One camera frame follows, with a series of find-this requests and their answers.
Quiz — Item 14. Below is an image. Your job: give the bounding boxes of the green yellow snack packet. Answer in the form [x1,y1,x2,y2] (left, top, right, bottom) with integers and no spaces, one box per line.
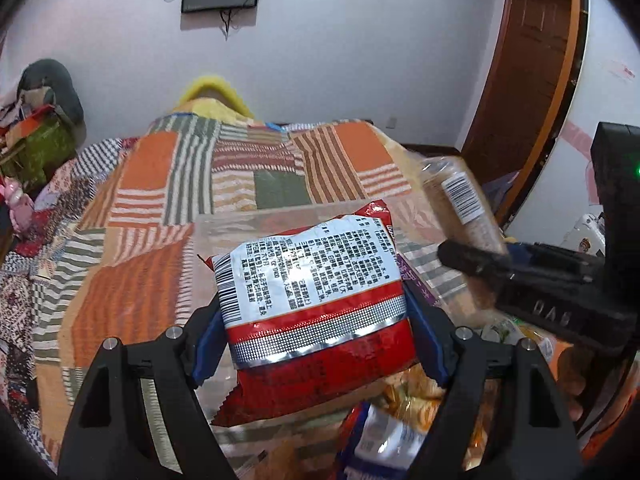
[477,312,558,366]

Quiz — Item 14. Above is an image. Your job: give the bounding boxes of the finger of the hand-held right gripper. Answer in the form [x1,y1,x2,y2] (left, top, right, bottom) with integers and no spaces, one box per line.
[438,239,607,287]

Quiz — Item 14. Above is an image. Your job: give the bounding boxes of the brown wooden door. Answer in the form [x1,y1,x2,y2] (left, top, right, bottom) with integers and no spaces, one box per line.
[459,0,587,173]

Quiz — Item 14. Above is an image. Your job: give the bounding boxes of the pink plush toy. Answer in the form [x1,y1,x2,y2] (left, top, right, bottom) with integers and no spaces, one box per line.
[0,177,36,236]

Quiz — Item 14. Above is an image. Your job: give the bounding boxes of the striped patchwork blanket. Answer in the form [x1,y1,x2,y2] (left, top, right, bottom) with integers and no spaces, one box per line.
[0,115,441,471]

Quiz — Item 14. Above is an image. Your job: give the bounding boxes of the white printed plastic bag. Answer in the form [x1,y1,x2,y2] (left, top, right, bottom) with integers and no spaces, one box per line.
[562,211,607,256]

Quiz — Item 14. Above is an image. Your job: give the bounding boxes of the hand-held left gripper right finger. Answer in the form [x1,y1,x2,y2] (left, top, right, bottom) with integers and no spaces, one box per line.
[403,279,584,480]

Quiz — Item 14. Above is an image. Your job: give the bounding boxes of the clear bread packet barcode label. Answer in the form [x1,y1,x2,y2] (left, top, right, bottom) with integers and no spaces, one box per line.
[417,156,508,323]

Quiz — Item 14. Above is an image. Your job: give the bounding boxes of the purple snack packet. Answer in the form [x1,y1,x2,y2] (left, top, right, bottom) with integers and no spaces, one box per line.
[397,254,441,308]

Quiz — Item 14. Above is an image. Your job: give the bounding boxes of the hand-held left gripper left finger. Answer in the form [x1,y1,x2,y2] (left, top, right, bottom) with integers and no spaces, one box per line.
[57,305,238,480]

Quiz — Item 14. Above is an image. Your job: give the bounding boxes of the grey clothes pile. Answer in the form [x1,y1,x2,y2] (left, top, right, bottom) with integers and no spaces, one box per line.
[0,58,86,133]

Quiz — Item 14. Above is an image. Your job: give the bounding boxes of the person's right hand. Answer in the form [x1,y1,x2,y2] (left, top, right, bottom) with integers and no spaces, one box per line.
[554,344,587,423]

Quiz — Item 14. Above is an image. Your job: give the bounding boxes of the yellow pillow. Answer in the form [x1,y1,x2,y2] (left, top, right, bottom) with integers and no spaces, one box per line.
[172,75,257,123]

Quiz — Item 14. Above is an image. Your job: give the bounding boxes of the blue white snack packet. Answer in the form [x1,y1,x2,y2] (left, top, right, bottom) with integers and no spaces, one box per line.
[345,402,432,480]

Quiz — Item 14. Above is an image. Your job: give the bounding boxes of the orange yellow snack packet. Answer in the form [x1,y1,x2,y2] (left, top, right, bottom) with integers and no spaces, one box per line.
[372,362,451,433]

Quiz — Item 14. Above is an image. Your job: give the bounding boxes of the red snack packet white label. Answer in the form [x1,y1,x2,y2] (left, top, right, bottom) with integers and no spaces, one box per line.
[199,199,419,428]

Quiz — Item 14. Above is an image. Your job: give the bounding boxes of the green cardboard box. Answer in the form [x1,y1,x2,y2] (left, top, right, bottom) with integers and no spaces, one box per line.
[0,115,76,181]

